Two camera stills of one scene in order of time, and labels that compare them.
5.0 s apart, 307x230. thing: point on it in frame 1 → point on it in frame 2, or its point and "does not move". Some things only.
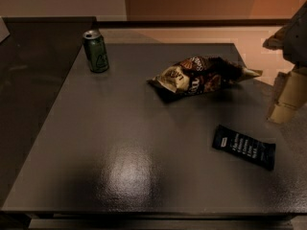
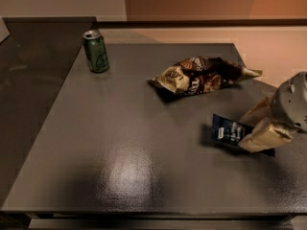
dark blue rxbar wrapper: (261, 153) → (233, 132)
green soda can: (96, 51) does not move
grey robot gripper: (297, 40) → (290, 104)
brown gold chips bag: (202, 75) does not move
